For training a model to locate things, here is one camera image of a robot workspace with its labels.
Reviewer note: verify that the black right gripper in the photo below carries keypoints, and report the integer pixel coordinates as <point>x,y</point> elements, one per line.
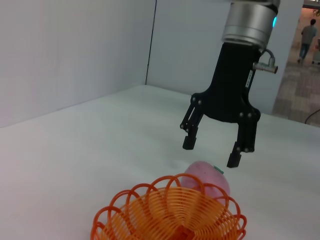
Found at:
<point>230,95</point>

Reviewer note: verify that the person in dark shirt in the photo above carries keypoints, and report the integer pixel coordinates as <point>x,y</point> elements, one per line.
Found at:
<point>308,33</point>

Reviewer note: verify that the orange woven plastic basket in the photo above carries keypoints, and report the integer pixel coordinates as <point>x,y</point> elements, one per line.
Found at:
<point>165,207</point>

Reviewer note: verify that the pink peach with green leaf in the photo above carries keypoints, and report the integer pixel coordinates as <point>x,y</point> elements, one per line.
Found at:
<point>205,175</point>

